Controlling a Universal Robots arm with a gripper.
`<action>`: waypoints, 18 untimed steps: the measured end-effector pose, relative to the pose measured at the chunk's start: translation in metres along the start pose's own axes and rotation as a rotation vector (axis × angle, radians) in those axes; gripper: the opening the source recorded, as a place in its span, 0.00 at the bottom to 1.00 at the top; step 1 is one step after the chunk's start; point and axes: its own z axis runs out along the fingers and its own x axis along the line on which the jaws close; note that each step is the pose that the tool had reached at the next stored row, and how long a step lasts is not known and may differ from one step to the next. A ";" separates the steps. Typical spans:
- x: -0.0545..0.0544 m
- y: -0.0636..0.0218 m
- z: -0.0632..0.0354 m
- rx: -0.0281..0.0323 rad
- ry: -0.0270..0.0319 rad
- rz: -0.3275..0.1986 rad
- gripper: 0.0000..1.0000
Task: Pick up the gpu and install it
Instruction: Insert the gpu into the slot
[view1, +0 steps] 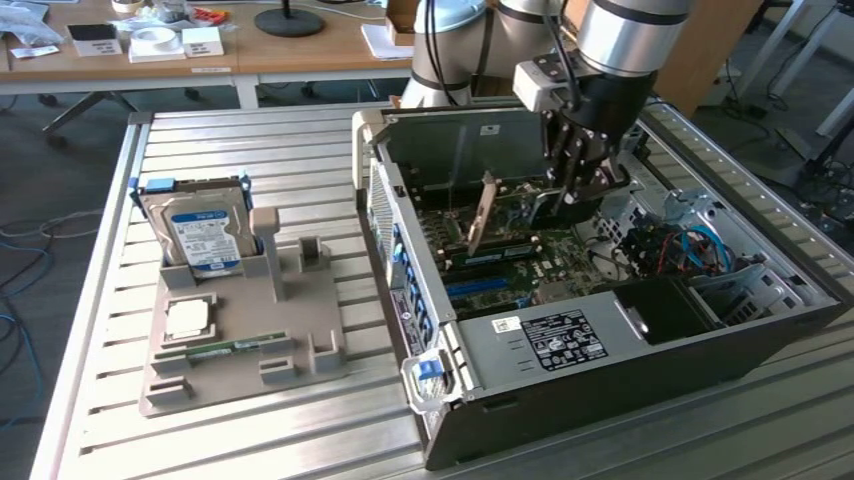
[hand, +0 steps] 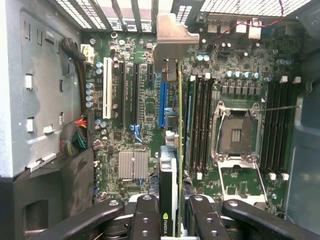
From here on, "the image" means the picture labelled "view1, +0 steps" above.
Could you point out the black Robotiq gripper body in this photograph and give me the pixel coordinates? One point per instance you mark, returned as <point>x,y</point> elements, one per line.
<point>610,105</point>

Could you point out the black graphics card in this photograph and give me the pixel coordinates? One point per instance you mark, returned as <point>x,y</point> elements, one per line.
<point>483,210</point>

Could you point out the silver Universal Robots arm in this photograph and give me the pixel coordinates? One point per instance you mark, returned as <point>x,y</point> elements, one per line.
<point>627,35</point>

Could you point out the green motherboard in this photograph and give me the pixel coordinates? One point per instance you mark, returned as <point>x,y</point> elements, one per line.
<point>554,255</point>

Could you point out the wooden cabinet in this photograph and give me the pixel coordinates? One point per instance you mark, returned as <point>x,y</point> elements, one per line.
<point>720,40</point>

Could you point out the CPU socket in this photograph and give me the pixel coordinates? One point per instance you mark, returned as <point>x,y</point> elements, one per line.
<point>456,227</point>

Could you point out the long blue expansion slot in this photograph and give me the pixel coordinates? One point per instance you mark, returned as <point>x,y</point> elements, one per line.
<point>476,287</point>

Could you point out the black plastic shroud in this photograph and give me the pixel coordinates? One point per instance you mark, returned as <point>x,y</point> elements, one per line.
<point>667,310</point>

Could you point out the short blue expansion slot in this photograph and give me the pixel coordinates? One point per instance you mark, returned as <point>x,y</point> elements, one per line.
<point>512,302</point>

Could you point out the silver metal disk bay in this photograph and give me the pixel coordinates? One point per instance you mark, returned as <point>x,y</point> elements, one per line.
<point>754,295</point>

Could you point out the brown cardboard box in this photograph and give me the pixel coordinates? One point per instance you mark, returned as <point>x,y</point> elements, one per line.
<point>399,20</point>

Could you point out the grey power supply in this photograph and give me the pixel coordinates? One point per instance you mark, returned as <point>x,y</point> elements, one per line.
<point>507,340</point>

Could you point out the open black PC case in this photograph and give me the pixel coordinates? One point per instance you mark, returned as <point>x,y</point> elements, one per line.
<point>600,400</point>

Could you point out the black round lamp base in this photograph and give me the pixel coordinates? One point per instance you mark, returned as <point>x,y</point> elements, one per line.
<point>288,22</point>

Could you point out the grey plastic parts rack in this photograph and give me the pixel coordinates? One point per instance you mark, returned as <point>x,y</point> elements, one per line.
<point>267,320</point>

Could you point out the hard disk with blue carrier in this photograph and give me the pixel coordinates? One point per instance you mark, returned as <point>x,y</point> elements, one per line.
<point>200,230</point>

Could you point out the plain white box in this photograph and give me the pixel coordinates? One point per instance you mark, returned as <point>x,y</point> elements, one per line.
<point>201,42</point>

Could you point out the orange red small item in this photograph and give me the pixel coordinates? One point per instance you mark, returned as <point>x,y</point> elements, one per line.
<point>212,16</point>

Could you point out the green RAM stick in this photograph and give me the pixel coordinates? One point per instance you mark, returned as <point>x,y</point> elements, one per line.
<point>220,346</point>

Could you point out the flat white box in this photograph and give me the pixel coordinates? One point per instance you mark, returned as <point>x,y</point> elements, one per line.
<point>156,56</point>

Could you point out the silver CPU chip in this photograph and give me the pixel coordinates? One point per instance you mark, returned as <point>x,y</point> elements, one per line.
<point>188,320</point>

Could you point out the white tape roll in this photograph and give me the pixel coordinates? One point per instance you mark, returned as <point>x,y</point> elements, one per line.
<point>153,37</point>

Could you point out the beige tape roll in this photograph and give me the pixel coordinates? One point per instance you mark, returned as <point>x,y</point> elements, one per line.
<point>125,5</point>

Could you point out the white box with black top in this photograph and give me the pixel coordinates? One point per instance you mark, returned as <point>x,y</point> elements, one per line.
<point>95,40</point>

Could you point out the white label card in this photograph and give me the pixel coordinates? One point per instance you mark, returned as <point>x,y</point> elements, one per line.
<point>33,51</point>

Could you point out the clear plastic bag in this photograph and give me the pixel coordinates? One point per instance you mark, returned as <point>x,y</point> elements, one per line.
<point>27,25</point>

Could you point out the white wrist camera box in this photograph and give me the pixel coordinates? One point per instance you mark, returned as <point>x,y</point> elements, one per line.
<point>536,82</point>

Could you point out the white table frame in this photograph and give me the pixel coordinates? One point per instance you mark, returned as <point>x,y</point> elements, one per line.
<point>794,45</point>

